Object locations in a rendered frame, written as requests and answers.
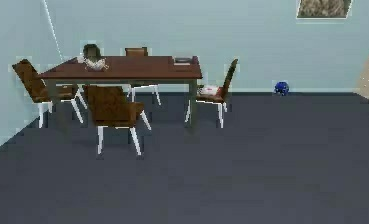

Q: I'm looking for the dark flat book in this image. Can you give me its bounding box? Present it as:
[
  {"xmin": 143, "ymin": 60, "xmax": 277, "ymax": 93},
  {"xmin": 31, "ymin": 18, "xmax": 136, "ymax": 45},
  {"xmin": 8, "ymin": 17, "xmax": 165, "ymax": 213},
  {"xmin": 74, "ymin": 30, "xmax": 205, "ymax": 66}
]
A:
[{"xmin": 173, "ymin": 56, "xmax": 194, "ymax": 66}]

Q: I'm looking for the beige wooden furniture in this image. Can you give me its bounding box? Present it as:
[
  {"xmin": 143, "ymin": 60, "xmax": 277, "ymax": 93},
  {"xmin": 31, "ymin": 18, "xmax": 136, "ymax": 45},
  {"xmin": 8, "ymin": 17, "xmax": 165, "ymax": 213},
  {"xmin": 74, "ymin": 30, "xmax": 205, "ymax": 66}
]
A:
[{"xmin": 355, "ymin": 54, "xmax": 369, "ymax": 104}]

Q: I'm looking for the brown wooden dining table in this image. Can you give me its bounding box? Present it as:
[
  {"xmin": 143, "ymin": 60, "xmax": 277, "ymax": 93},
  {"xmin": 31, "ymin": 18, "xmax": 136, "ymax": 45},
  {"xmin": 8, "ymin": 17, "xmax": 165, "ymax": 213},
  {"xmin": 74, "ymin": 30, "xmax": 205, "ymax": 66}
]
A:
[{"xmin": 37, "ymin": 55, "xmax": 204, "ymax": 135}]

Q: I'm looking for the white and red cloth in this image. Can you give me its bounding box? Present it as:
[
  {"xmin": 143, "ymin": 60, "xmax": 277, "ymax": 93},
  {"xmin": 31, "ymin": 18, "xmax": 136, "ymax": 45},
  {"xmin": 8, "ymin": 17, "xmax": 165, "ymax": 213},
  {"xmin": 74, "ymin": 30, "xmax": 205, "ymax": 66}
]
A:
[{"xmin": 198, "ymin": 84, "xmax": 223, "ymax": 97}]

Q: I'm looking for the dark green round object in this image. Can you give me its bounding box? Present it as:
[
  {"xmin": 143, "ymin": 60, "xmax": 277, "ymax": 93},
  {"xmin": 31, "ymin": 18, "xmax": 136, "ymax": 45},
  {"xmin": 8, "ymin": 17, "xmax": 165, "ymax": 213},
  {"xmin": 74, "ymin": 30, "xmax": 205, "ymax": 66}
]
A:
[{"xmin": 82, "ymin": 43, "xmax": 102, "ymax": 60}]

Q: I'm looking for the white bowl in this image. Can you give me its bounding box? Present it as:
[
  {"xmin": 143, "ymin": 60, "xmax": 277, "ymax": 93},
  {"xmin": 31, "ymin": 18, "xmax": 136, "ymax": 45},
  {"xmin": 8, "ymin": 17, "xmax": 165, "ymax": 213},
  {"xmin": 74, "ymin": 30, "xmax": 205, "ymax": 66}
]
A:
[{"xmin": 83, "ymin": 57, "xmax": 109, "ymax": 72}]

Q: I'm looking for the brown chair with white legs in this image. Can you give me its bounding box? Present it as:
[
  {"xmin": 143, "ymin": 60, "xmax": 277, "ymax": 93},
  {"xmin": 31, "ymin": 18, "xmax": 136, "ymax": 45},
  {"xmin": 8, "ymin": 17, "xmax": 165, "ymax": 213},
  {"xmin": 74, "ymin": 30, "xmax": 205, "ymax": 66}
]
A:
[
  {"xmin": 184, "ymin": 58, "xmax": 239, "ymax": 129},
  {"xmin": 83, "ymin": 84, "xmax": 153, "ymax": 157},
  {"xmin": 124, "ymin": 46, "xmax": 162, "ymax": 107},
  {"xmin": 11, "ymin": 58, "xmax": 88, "ymax": 129}
]

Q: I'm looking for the blue ball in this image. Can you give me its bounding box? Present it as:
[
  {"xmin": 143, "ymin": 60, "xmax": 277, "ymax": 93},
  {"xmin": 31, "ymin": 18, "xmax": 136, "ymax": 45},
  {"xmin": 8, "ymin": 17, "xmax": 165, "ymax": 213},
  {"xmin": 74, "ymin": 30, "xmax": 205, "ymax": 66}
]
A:
[{"xmin": 273, "ymin": 81, "xmax": 290, "ymax": 97}]

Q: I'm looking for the framed brown picture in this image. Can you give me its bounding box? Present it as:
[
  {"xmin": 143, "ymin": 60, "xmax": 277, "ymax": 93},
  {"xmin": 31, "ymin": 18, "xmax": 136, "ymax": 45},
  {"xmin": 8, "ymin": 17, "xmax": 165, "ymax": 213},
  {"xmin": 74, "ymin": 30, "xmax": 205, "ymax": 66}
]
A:
[{"xmin": 296, "ymin": 0, "xmax": 354, "ymax": 20}]

